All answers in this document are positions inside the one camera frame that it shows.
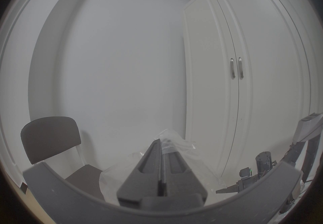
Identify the white wardrobe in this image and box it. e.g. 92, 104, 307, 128
182, 0, 323, 185

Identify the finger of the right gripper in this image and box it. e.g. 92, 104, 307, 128
216, 184, 239, 195

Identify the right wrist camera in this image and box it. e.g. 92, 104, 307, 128
239, 167, 254, 180

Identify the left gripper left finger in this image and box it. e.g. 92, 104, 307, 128
117, 139, 162, 205

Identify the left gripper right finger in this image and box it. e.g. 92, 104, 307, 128
161, 146, 209, 203

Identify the clear plastic bag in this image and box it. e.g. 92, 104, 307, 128
98, 129, 229, 205

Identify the grey and white chair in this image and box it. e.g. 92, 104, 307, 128
20, 116, 104, 201

